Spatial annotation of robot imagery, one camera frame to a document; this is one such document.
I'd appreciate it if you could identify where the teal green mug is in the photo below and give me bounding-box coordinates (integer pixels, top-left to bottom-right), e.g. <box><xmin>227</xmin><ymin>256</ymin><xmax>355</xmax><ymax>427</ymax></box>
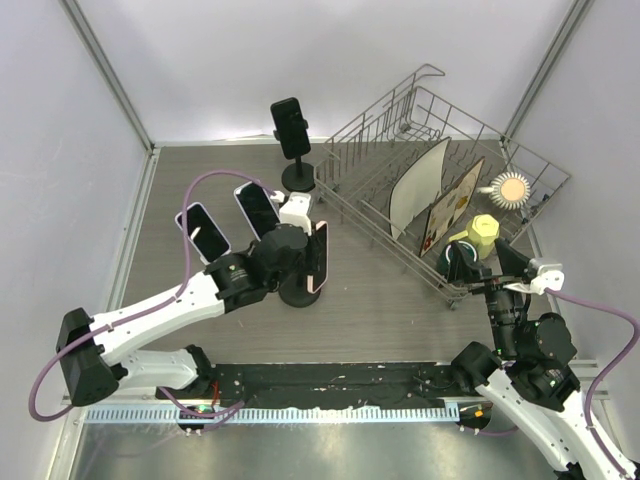
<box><xmin>436</xmin><ymin>242</ymin><xmax>451</xmax><ymax>281</ymax></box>

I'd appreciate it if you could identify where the yellow mug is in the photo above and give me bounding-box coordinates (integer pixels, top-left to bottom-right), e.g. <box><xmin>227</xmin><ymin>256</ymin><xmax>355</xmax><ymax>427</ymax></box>
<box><xmin>448</xmin><ymin>214</ymin><xmax>500</xmax><ymax>260</ymax></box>

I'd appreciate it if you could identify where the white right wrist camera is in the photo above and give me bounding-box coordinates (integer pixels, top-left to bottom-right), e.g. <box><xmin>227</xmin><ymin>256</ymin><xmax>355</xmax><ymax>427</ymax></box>
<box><xmin>524</xmin><ymin>258</ymin><xmax>565</xmax><ymax>295</ymax></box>

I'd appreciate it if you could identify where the black round-base phone stand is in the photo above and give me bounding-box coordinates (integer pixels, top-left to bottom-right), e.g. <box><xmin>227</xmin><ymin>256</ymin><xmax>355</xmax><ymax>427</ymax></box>
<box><xmin>278</xmin><ymin>245</ymin><xmax>321</xmax><ymax>308</ymax></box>

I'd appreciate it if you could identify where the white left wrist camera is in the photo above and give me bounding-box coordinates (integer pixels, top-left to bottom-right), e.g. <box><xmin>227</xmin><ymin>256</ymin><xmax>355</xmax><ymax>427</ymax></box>
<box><xmin>279</xmin><ymin>192</ymin><xmax>312</xmax><ymax>236</ymax></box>

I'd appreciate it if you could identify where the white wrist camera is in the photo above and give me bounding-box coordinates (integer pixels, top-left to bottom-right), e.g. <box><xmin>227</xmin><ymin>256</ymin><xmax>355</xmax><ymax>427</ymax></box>
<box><xmin>524</xmin><ymin>258</ymin><xmax>565</xmax><ymax>295</ymax></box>
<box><xmin>279</xmin><ymin>192</ymin><xmax>312</xmax><ymax>236</ymax></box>

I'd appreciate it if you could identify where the white slotted cable duct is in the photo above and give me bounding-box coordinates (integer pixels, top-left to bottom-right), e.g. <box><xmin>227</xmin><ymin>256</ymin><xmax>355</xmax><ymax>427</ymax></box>
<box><xmin>84</xmin><ymin>403</ymin><xmax>460</xmax><ymax>425</ymax></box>

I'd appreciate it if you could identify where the black clamp phone stand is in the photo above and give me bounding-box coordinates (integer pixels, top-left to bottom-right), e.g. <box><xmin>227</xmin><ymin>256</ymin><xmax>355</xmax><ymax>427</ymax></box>
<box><xmin>272</xmin><ymin>118</ymin><xmax>317</xmax><ymax>193</ymax></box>

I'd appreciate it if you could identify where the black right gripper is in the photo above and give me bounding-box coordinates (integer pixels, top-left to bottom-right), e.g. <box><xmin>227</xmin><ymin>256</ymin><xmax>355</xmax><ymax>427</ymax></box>
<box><xmin>446</xmin><ymin>237</ymin><xmax>529</xmax><ymax>354</ymax></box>

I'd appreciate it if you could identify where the grey wire dish rack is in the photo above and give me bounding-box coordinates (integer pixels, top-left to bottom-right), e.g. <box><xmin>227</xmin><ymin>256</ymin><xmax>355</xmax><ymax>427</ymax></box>
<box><xmin>315</xmin><ymin>64</ymin><xmax>571</xmax><ymax>308</ymax></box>

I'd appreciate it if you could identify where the striped white mug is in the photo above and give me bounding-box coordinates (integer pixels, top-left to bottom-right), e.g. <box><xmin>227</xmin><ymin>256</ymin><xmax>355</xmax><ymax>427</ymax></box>
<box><xmin>476</xmin><ymin>172</ymin><xmax>531</xmax><ymax>211</ymax></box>

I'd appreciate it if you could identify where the black phone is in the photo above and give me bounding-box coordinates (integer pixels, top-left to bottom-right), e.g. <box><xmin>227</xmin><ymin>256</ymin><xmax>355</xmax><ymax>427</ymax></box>
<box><xmin>270</xmin><ymin>97</ymin><xmax>311</xmax><ymax>160</ymax></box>

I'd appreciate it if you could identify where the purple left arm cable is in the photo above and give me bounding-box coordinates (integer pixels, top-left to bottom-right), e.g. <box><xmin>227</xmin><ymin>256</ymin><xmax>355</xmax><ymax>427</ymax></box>
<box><xmin>28</xmin><ymin>169</ymin><xmax>281</xmax><ymax>424</ymax></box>

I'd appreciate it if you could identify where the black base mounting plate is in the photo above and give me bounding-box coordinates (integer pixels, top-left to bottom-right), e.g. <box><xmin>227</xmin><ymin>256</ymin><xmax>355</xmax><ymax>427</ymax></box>
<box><xmin>172</xmin><ymin>362</ymin><xmax>478</xmax><ymax>410</ymax></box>

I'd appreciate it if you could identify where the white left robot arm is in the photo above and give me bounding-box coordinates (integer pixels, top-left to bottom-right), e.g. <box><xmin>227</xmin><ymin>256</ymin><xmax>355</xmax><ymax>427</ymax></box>
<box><xmin>56</xmin><ymin>221</ymin><xmax>328</xmax><ymax>407</ymax></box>

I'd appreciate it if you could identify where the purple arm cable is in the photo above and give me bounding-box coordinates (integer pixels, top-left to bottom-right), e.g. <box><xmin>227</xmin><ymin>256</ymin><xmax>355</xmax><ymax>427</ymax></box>
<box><xmin>28</xmin><ymin>169</ymin><xmax>281</xmax><ymax>424</ymax></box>
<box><xmin>547</xmin><ymin>287</ymin><xmax>640</xmax><ymax>476</ymax></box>

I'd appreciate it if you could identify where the phone with lilac case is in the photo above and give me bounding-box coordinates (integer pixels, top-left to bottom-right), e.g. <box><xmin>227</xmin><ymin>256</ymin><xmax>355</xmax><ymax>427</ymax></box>
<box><xmin>186</xmin><ymin>202</ymin><xmax>231</xmax><ymax>264</ymax></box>

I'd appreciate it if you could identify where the floral square plate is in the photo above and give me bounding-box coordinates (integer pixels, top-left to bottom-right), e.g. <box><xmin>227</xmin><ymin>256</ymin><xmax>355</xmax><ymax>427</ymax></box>
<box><xmin>419</xmin><ymin>157</ymin><xmax>485</xmax><ymax>257</ymax></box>

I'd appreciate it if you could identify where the phone with pink case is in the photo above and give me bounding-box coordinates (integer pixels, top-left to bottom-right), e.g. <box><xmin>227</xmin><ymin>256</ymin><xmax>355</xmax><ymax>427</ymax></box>
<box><xmin>307</xmin><ymin>221</ymin><xmax>329</xmax><ymax>294</ymax></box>

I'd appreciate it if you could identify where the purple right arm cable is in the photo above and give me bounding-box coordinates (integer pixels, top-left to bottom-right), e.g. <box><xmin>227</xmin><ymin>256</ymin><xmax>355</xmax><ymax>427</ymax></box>
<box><xmin>547</xmin><ymin>287</ymin><xmax>640</xmax><ymax>476</ymax></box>

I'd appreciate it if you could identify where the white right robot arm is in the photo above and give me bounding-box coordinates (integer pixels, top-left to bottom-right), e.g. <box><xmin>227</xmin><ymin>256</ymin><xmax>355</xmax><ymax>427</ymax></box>
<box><xmin>447</xmin><ymin>238</ymin><xmax>639</xmax><ymax>479</ymax></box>

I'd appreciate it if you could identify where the plain white square plate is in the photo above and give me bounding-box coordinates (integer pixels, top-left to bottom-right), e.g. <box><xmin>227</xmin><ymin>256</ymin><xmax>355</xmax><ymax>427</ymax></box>
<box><xmin>389</xmin><ymin>137</ymin><xmax>451</xmax><ymax>240</ymax></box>

